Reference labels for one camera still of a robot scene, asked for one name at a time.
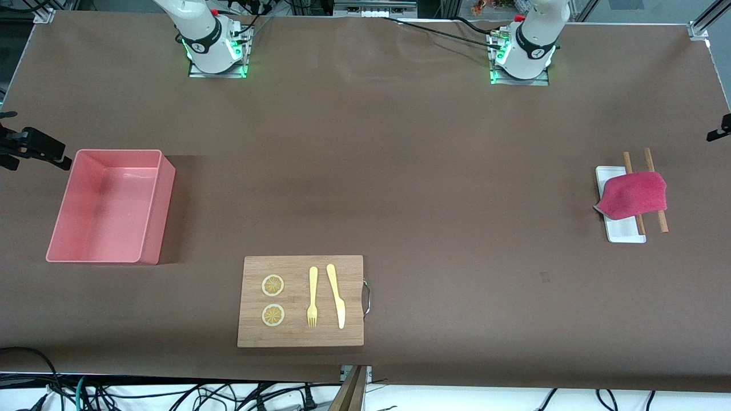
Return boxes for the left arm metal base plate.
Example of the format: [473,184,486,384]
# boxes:
[490,29,550,86]

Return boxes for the wooden cutting board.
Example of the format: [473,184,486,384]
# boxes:
[237,255,372,348]

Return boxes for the red cloth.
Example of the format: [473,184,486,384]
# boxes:
[593,171,668,221]

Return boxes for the white rectangular tray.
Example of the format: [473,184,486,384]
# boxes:
[596,166,647,244]

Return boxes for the short black table cable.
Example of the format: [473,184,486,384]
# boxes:
[454,16,503,36]

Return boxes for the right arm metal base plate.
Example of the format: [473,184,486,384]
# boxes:
[188,23,250,79]

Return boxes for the brown wooden plank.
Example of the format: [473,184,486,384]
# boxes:
[328,365,368,411]

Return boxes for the grey power strip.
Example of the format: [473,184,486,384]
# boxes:
[334,0,417,18]

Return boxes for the yellow plastic knife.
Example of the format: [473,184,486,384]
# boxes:
[326,263,346,330]

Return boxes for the pink plastic bin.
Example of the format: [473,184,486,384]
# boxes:
[46,149,176,265]

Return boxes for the thick black floor cable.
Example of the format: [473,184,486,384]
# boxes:
[0,346,63,396]

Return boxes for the yellow plastic fork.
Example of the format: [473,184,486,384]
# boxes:
[307,266,319,328]

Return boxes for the long black table cable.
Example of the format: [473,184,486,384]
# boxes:
[380,16,506,49]

